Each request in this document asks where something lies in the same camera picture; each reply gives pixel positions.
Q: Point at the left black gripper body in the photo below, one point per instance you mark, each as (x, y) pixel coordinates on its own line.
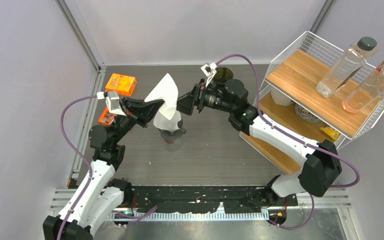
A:
(122, 124)

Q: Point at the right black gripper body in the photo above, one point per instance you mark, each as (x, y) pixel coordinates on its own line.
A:
(214, 100)

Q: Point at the white paper coffee filter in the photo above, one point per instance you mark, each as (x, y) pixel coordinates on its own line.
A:
(163, 123)

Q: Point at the dark green glass dripper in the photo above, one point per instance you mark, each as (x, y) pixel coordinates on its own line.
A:
(222, 75)

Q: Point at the grey glass dripper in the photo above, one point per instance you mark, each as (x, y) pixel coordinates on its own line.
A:
(170, 136)

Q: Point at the glass carafe with leather collar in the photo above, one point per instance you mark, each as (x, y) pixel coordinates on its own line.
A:
(172, 145)

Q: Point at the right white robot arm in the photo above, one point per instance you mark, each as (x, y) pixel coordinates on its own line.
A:
(319, 165)

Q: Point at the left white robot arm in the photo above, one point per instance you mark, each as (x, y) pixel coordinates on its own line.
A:
(98, 195)

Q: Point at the orange razor box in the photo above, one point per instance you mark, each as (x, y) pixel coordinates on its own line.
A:
(106, 118)

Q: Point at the orange box upper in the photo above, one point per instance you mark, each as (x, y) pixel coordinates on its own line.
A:
(122, 84)

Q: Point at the white ceramic cup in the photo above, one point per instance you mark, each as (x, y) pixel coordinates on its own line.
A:
(280, 98)

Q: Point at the patterned ceramic bowl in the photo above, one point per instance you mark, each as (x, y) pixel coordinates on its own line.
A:
(305, 115)

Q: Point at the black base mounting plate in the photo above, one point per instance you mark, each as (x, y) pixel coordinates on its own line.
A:
(202, 199)

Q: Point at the yellow snack packet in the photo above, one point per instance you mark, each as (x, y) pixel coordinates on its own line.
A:
(331, 132)

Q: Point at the clear bottle grey cap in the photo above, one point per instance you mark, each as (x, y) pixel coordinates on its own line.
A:
(349, 63)

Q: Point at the pink liquid bottle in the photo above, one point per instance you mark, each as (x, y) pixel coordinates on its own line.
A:
(368, 90)

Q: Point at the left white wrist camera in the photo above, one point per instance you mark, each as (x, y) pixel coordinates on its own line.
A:
(112, 101)

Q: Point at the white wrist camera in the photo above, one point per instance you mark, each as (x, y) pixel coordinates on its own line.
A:
(112, 101)
(209, 69)

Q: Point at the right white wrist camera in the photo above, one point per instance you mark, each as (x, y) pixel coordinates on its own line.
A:
(209, 69)

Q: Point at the white wire wooden shelf rack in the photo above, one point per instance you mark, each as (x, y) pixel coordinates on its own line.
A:
(295, 72)

